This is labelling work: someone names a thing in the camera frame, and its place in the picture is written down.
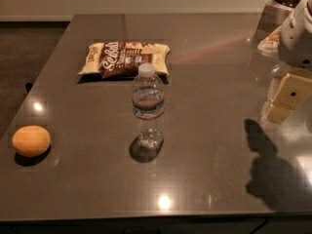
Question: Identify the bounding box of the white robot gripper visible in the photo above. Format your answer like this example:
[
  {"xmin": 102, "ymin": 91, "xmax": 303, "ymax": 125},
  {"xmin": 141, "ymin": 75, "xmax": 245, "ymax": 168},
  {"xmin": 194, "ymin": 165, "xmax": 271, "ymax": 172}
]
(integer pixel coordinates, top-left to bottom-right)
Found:
[{"xmin": 263, "ymin": 0, "xmax": 312, "ymax": 124}]

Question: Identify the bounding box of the clear plastic water bottle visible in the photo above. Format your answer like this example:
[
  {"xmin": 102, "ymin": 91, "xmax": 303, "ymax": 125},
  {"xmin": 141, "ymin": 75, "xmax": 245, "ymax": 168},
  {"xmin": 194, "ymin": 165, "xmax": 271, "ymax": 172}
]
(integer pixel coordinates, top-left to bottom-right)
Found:
[{"xmin": 132, "ymin": 63, "xmax": 165, "ymax": 150}]

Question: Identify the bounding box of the brown chip bag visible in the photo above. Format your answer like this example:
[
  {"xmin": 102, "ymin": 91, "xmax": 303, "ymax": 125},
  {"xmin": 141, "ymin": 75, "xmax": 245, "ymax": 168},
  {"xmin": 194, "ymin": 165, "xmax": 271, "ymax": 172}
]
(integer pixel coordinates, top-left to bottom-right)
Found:
[{"xmin": 79, "ymin": 41, "xmax": 170, "ymax": 79}]

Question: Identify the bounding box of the steel container under bowl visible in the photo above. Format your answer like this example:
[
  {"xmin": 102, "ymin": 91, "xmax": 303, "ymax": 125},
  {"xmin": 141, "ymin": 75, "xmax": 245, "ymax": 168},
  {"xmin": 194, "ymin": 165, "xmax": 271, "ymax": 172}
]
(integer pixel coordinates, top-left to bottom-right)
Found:
[{"xmin": 254, "ymin": 0, "xmax": 293, "ymax": 40}]

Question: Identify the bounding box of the orange fruit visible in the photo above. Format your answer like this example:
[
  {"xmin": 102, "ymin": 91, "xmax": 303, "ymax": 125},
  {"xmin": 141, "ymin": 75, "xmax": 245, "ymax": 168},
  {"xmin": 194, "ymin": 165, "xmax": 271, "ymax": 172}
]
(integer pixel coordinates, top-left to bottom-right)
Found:
[{"xmin": 12, "ymin": 126, "xmax": 51, "ymax": 157}]

